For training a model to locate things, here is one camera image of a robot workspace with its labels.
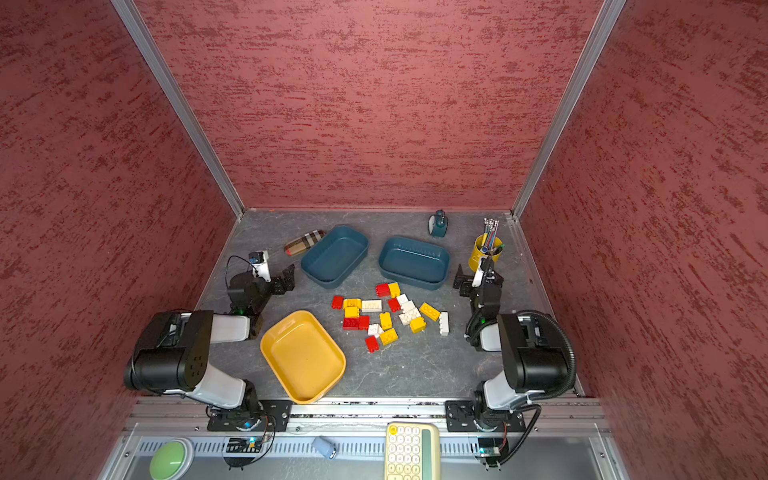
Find yellow lego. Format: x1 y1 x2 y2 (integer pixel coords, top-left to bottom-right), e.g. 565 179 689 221
379 312 393 331
419 302 441 321
344 306 360 318
379 328 398 346
388 282 401 299
409 317 427 334
344 298 362 309

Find red lego top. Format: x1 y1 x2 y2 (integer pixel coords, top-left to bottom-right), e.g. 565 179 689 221
375 283 391 298

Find red lego long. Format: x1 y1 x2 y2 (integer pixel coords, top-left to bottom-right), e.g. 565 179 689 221
343 316 370 331

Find white lego long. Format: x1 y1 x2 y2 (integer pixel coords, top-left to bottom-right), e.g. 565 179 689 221
361 300 383 313

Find red lego bottom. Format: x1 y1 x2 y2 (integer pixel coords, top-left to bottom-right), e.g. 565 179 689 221
365 336 380 353

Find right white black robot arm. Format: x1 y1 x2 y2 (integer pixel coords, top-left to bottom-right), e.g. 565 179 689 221
453 258 577 430

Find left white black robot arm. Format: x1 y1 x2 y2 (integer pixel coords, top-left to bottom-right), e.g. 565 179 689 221
123 264 295 416

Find yellow pen cup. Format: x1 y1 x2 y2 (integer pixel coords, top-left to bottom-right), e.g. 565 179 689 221
468 234 505 272

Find white lego far right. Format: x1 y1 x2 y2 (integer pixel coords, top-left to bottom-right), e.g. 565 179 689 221
438 312 450 336

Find plaid fabric pouch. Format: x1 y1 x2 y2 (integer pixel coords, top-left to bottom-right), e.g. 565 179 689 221
284 229 326 257

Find right teal plastic bin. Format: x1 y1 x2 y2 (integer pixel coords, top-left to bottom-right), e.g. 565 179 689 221
378 236 451 291

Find teal plastic bin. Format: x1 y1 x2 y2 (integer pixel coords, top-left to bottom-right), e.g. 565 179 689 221
300 225 370 289
378 236 451 291

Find yellow plastic tray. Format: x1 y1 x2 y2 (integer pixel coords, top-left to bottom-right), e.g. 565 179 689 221
260 310 347 404

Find left teal plastic bin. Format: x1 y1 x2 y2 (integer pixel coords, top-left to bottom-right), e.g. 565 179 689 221
300 225 370 289

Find teal white small bottle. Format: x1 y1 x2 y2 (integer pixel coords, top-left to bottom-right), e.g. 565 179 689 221
428 210 448 238

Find yellow lego bottom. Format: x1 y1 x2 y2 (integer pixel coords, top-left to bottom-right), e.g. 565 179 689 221
379 328 398 346

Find white lego small centre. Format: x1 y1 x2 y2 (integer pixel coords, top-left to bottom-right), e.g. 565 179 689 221
367 324 383 338

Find right circuit board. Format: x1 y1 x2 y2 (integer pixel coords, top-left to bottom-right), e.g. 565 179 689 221
477 437 504 458

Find circuit board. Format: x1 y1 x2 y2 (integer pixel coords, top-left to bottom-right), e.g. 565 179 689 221
224 437 262 456
477 437 504 458

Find left circuit board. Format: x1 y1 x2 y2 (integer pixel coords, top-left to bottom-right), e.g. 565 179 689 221
224 437 262 456

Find cream green calculator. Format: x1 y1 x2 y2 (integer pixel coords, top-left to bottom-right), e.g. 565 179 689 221
384 422 441 480

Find small blue grey cylinder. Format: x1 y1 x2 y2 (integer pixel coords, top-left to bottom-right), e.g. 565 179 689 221
312 436 338 460

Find green push button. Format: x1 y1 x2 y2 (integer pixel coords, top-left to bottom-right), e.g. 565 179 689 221
149 437 195 480

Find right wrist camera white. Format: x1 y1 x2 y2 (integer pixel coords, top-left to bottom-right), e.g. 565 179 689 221
472 257 488 288

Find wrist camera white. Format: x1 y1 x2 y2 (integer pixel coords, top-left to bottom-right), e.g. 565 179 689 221
472 257 488 288
248 250 271 283

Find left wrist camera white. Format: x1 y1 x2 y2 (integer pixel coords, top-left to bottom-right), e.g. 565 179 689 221
248 250 271 283

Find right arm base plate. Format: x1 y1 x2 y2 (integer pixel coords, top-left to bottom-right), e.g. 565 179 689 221
444 400 526 433

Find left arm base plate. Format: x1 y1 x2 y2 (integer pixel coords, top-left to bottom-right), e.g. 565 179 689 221
207 399 294 433

